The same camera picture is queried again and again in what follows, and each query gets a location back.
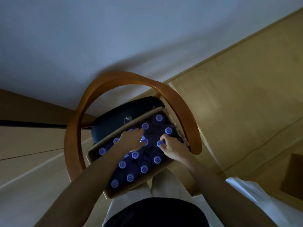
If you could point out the person's left hand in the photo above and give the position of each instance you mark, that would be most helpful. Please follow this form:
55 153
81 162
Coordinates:
131 140

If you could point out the person's right hand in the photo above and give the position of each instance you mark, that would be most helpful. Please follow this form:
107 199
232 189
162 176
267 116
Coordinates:
175 148

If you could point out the pile of water bottles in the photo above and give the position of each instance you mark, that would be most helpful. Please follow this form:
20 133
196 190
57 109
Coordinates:
130 177

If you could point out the wooden chair curved backrest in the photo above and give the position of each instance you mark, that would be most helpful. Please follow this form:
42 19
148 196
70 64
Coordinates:
73 139

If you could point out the person's right forearm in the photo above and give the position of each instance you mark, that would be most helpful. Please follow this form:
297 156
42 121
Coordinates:
227 193

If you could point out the person's left forearm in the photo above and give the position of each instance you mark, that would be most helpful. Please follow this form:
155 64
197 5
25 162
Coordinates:
82 186

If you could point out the person's black shirt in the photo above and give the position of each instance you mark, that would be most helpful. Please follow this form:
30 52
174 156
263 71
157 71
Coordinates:
156 212

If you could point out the brown cardboard box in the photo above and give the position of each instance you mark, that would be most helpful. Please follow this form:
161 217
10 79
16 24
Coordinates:
142 184

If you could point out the wooden open wardrobe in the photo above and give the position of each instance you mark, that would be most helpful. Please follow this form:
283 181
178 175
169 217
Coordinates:
293 177

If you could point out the wooden wall panel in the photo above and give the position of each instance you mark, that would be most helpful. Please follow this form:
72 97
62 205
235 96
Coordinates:
28 144

